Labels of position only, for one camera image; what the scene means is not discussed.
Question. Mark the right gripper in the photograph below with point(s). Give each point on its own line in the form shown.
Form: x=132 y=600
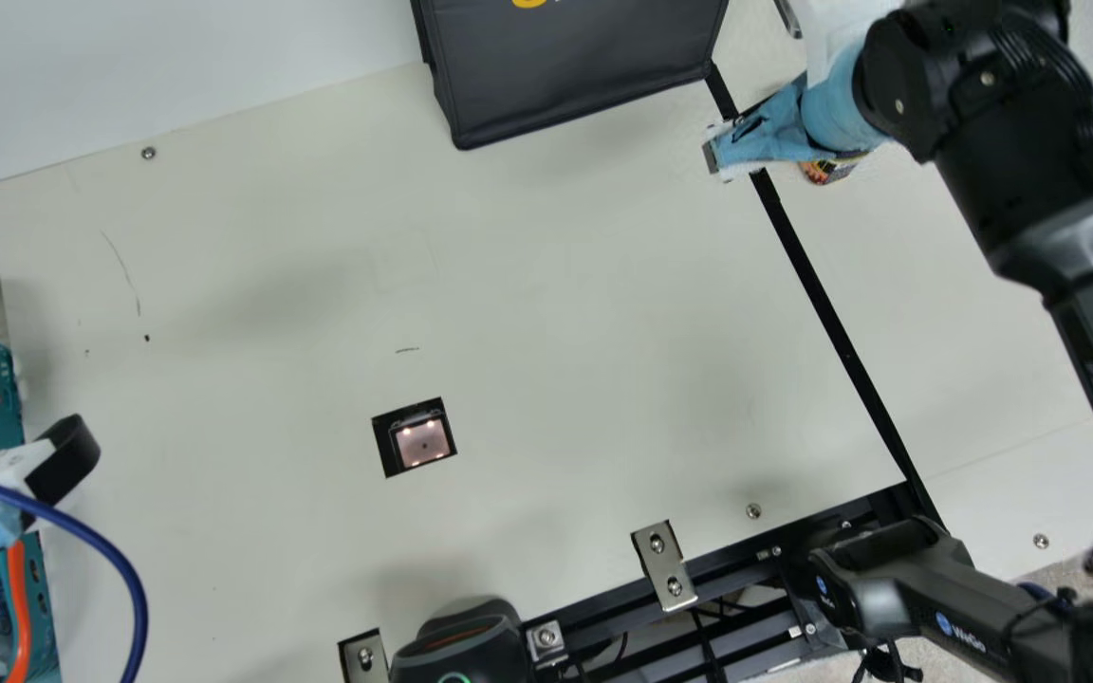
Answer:
x=822 y=119

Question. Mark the gold rectangular tin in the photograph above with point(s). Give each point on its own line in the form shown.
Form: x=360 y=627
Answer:
x=831 y=172

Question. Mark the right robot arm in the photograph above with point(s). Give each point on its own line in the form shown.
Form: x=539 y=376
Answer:
x=1030 y=142

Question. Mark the black strip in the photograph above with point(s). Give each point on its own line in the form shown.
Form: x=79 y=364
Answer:
x=831 y=313

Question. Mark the dark grey bag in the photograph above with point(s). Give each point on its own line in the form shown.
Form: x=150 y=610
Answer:
x=565 y=66

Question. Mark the small square scanner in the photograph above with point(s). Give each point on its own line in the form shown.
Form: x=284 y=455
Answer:
x=421 y=441

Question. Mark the black device with green light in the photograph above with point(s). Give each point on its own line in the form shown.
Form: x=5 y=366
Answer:
x=461 y=645

